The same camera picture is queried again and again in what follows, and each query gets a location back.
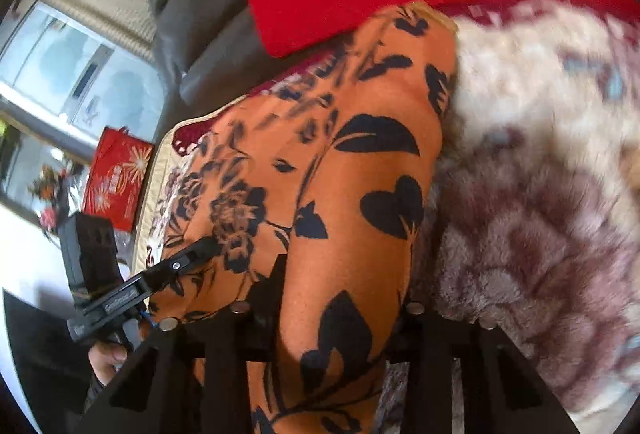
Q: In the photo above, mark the red gift bag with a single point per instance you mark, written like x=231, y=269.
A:
x=117, y=179

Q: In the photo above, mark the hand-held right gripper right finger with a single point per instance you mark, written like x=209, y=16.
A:
x=417, y=331

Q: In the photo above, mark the person's left hand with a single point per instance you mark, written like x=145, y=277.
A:
x=107, y=361

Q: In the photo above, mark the orange floral garment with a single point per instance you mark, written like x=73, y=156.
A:
x=340, y=214

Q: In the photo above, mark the floral fleece blanket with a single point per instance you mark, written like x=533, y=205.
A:
x=525, y=138

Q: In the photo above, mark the grey headboard cushion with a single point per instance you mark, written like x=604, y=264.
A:
x=200, y=38

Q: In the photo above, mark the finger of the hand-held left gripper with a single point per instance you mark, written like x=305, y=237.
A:
x=195, y=255

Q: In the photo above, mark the glass window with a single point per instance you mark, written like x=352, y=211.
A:
x=60, y=58

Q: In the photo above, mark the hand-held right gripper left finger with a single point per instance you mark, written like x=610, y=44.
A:
x=270, y=299

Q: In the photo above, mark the flower bouquet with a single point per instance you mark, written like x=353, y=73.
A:
x=55, y=194

